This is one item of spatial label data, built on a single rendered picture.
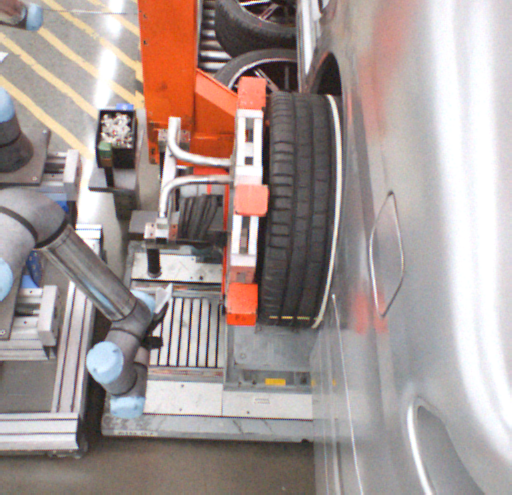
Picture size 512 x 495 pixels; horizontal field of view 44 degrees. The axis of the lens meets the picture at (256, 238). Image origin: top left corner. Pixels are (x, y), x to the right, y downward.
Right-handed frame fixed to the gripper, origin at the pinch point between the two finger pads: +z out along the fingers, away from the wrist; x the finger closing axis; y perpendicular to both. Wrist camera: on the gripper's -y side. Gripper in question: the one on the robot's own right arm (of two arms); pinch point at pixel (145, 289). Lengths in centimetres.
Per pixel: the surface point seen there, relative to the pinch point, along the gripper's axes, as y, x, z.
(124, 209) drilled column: -57, 41, 91
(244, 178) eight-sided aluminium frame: 19.6, -32.3, 12.4
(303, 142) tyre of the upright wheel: 22, -48, 19
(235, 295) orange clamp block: -3.4, -23.4, -4.5
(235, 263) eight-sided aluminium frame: 4.8, -25.8, -0.9
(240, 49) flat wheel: -39, -16, 164
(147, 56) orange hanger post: 24, -4, 69
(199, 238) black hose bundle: 10.0, -18.0, 4.7
